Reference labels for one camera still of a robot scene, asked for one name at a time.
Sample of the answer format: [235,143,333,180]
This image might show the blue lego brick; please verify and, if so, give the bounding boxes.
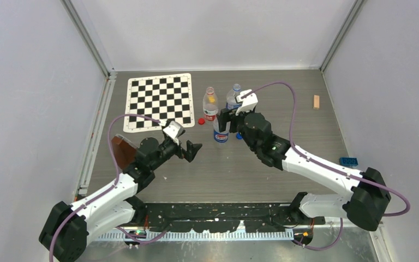
[339,157,358,168]

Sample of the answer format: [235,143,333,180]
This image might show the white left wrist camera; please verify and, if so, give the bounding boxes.
[159,120,185,146]

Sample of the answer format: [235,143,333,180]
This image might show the clear bottle blue label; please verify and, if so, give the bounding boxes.
[226,84,242,110]

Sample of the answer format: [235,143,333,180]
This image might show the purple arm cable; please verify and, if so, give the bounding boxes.
[49,114,174,262]
[243,81,411,251]

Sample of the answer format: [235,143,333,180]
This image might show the tan wooden block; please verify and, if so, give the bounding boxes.
[313,95,320,110]

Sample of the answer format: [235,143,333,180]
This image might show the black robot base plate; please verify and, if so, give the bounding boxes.
[111,201,326,234]

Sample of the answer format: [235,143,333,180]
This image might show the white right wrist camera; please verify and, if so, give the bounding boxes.
[236,90,258,116]

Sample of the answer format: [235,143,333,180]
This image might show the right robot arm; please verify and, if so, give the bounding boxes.
[216,109,391,231]

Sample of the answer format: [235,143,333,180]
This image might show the clear bottle red label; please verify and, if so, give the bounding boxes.
[202,87,219,122]

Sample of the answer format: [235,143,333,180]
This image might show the brown wooden metronome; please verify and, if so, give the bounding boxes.
[111,134,137,170]

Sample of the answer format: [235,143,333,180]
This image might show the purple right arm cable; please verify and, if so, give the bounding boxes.
[243,81,411,251]

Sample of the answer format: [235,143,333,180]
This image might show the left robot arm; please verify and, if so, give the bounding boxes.
[39,121,202,261]

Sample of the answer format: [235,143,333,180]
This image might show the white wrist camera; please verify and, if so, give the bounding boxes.
[236,90,258,116]
[159,120,185,146]

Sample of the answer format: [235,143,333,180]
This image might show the slotted aluminium rail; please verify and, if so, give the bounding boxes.
[86,213,384,242]

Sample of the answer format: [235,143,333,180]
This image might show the black white chessboard mat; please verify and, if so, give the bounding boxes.
[123,73,195,133]

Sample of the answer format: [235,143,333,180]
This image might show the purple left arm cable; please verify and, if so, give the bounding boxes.
[49,114,174,262]

